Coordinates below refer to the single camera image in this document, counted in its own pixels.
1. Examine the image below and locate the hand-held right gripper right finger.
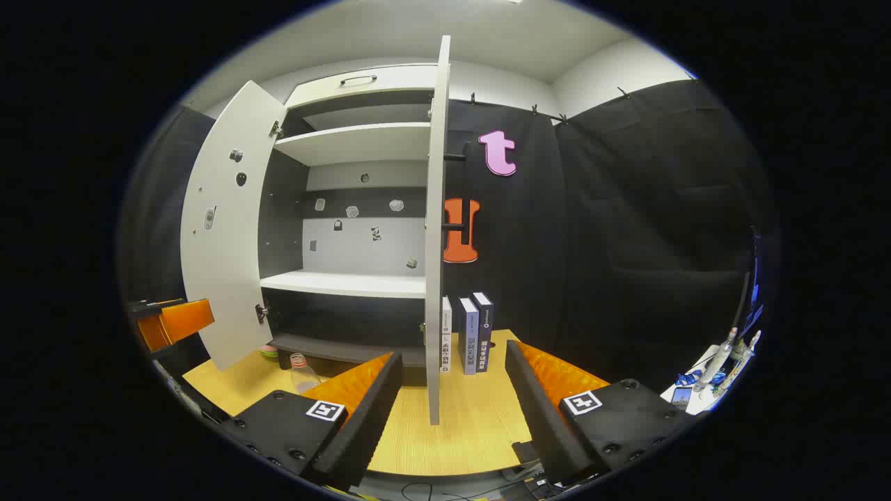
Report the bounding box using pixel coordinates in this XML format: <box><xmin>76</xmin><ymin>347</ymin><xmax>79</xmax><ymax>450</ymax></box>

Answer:
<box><xmin>505</xmin><ymin>340</ymin><xmax>704</xmax><ymax>488</ymax></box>

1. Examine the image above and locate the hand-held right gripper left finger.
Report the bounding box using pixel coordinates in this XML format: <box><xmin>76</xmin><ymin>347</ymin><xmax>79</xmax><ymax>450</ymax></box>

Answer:
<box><xmin>221</xmin><ymin>351</ymin><xmax>405</xmax><ymax>491</ymax></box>

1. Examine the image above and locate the clear water bottle red label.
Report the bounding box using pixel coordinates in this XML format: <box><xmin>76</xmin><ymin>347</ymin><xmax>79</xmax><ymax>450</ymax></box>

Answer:
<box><xmin>290</xmin><ymin>353</ymin><xmax>322</xmax><ymax>395</ymax></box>

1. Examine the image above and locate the white cabinet door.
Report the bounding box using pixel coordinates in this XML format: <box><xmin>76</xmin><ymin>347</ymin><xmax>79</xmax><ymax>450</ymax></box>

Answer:
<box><xmin>180</xmin><ymin>80</ymin><xmax>288</xmax><ymax>371</ymax></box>
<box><xmin>423</xmin><ymin>35</ymin><xmax>452</xmax><ymax>427</ymax></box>

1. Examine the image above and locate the dark purple book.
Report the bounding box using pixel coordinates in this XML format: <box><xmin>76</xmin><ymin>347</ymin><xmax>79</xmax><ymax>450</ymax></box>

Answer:
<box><xmin>472</xmin><ymin>292</ymin><xmax>495</xmax><ymax>372</ymax></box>

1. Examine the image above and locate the lavender book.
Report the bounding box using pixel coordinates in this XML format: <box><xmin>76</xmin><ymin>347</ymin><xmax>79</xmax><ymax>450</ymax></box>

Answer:
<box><xmin>457</xmin><ymin>298</ymin><xmax>480</xmax><ymax>375</ymax></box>

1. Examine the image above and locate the white book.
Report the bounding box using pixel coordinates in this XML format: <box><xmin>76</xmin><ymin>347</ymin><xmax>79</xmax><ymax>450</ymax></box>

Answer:
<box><xmin>441</xmin><ymin>296</ymin><xmax>453</xmax><ymax>373</ymax></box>

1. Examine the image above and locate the white cabinet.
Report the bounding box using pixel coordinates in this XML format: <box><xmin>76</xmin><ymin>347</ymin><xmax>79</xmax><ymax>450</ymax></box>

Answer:
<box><xmin>258</xmin><ymin>64</ymin><xmax>446</xmax><ymax>369</ymax></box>

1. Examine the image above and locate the white side table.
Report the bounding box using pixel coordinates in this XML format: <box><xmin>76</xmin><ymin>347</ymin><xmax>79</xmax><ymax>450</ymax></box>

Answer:
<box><xmin>660</xmin><ymin>344</ymin><xmax>739</xmax><ymax>416</ymax></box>

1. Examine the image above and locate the grey spray bottle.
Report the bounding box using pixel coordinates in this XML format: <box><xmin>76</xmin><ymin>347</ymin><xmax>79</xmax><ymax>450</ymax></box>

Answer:
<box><xmin>724</xmin><ymin>330</ymin><xmax>763</xmax><ymax>390</ymax></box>
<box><xmin>696</xmin><ymin>327</ymin><xmax>739</xmax><ymax>390</ymax></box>

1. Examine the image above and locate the black backdrop cloth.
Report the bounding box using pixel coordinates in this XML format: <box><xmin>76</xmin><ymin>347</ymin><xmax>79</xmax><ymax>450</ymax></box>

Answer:
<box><xmin>118</xmin><ymin>78</ymin><xmax>773</xmax><ymax>394</ymax></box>

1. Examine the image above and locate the black right door handle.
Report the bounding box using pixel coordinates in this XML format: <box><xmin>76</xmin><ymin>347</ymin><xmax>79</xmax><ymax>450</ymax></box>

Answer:
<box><xmin>443</xmin><ymin>152</ymin><xmax>468</xmax><ymax>232</ymax></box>

